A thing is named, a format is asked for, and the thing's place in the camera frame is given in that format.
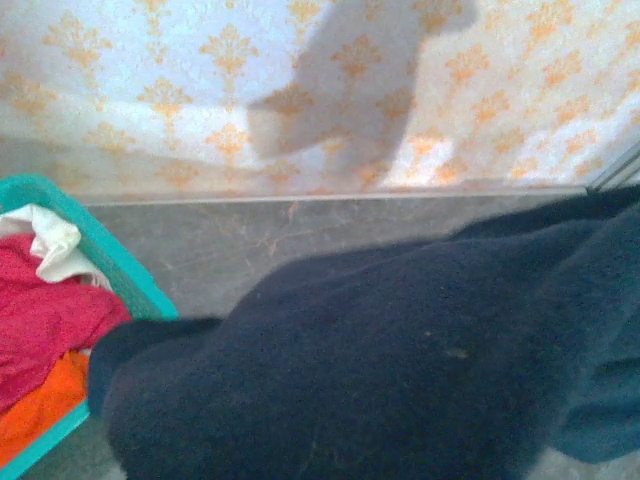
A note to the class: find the navy blue t-shirt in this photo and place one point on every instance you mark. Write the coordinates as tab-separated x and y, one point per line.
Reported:
350	350

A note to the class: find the teal plastic basket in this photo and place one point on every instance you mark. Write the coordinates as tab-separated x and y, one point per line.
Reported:
125	270

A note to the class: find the white t-shirt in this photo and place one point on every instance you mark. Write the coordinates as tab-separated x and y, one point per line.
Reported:
55	245

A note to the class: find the crimson red t-shirt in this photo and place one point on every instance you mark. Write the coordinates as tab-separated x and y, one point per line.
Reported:
50	310

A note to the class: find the orange t-shirt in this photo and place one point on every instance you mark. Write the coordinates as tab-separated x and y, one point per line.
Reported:
45	400

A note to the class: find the aluminium frame post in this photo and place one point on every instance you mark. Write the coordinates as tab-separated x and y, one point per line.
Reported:
617	170

